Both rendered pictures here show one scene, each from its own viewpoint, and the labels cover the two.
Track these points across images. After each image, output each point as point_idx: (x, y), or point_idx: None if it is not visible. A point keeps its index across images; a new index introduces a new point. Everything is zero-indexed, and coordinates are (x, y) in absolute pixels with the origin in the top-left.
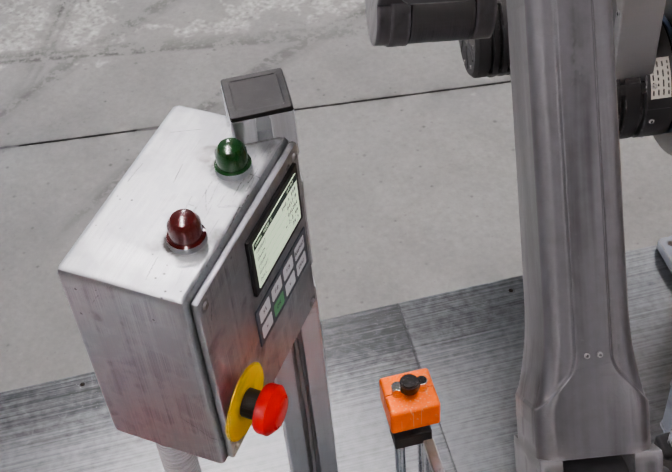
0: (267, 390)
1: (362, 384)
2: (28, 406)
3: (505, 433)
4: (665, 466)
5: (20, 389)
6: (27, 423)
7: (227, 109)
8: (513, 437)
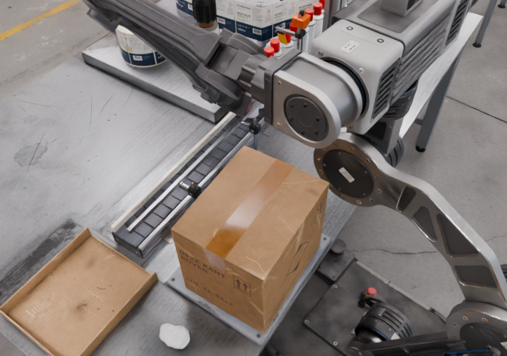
0: None
1: None
2: (430, 80)
3: (311, 148)
4: (247, 99)
5: (438, 81)
6: (424, 78)
7: None
8: (308, 148)
